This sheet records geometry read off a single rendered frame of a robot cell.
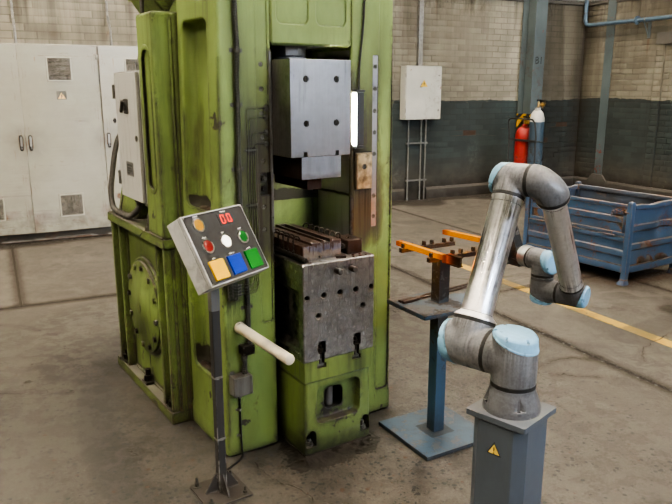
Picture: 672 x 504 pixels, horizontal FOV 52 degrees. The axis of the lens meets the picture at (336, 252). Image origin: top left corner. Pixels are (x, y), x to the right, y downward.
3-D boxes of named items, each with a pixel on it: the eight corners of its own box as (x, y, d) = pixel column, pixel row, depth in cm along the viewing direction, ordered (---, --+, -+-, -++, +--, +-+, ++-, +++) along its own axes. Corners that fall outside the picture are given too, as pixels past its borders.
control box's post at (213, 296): (228, 492, 287) (217, 240, 262) (219, 494, 285) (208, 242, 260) (224, 487, 290) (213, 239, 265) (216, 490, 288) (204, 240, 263)
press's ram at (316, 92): (366, 153, 305) (367, 60, 295) (291, 158, 284) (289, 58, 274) (316, 146, 339) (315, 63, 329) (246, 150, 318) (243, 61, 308)
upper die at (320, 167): (341, 177, 299) (341, 155, 297) (301, 180, 289) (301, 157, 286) (292, 167, 333) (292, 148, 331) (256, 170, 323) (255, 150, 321)
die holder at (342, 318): (373, 346, 321) (374, 254, 311) (304, 364, 301) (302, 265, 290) (311, 314, 367) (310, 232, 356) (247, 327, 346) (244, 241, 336)
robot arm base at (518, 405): (550, 406, 231) (553, 379, 229) (522, 426, 218) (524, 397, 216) (501, 390, 244) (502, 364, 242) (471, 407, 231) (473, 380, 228)
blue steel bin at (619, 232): (678, 273, 624) (688, 195, 607) (623, 287, 583) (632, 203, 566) (572, 248, 722) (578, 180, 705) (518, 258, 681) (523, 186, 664)
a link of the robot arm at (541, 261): (544, 278, 270) (546, 253, 268) (521, 271, 281) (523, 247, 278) (561, 275, 274) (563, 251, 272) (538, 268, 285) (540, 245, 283)
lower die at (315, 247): (340, 255, 308) (340, 237, 306) (302, 261, 297) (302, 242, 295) (293, 238, 342) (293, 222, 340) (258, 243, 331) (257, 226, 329)
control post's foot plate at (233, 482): (256, 495, 284) (255, 476, 282) (206, 513, 273) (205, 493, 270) (233, 471, 302) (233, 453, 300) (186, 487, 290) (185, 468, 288)
